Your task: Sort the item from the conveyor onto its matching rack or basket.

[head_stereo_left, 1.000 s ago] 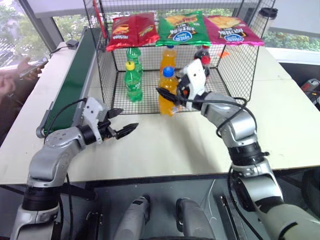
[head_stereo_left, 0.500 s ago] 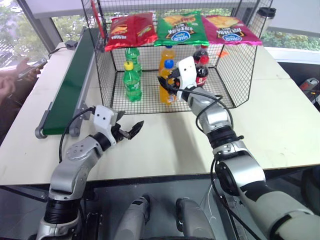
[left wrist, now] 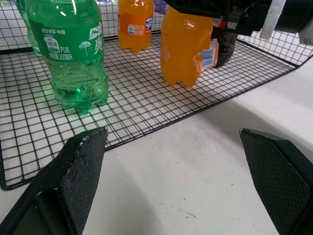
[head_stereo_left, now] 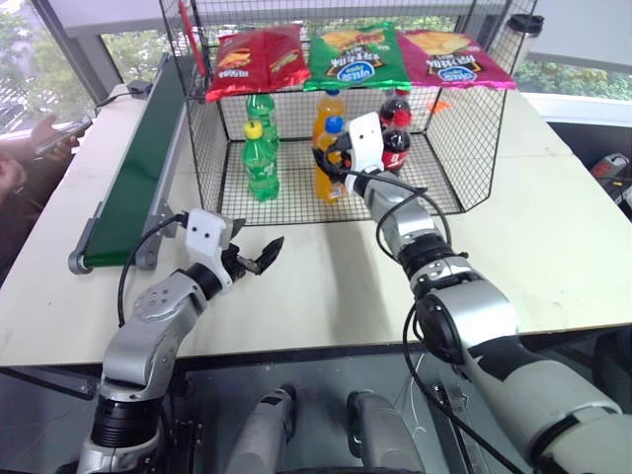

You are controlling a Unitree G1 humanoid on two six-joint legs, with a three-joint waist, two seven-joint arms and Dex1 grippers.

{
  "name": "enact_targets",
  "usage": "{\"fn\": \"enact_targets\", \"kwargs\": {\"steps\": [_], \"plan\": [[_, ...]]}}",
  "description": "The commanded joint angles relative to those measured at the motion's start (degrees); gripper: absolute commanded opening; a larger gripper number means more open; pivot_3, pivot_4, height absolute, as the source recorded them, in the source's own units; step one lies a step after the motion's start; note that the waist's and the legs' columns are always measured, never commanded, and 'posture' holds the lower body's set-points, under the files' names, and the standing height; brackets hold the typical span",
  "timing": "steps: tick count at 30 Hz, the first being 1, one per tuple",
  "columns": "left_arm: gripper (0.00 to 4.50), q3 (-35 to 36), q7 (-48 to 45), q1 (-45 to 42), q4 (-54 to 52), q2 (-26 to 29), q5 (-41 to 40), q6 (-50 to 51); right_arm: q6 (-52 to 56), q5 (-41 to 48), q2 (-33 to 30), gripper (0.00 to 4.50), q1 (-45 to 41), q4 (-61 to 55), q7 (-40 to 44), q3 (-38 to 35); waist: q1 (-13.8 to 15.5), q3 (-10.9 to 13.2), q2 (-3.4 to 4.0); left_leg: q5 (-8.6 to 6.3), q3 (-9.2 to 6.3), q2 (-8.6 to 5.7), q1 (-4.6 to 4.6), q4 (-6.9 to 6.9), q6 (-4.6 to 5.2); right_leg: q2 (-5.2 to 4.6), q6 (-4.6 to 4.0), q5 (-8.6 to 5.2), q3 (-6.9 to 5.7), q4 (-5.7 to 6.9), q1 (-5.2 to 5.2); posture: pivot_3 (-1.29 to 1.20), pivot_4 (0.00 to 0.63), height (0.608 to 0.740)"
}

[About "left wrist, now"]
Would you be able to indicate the green plastic soda bottle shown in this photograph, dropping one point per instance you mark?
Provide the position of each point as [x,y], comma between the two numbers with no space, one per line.
[30,36]

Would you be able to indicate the green Sprite soda bottle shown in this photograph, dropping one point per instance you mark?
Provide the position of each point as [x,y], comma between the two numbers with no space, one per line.
[71,49]

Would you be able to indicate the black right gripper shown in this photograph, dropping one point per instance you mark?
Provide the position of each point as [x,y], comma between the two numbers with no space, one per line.
[244,14]

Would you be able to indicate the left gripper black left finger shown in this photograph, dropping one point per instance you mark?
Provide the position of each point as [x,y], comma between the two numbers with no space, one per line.
[73,176]

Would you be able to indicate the orange Fanta soda bottle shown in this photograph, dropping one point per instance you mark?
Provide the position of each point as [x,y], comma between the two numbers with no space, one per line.
[183,49]
[133,27]

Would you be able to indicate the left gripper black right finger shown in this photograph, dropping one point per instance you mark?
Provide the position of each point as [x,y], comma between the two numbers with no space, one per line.
[278,176]

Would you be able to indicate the dark cola soda bottle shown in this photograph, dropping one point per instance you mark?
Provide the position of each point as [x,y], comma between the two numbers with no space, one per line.
[226,49]

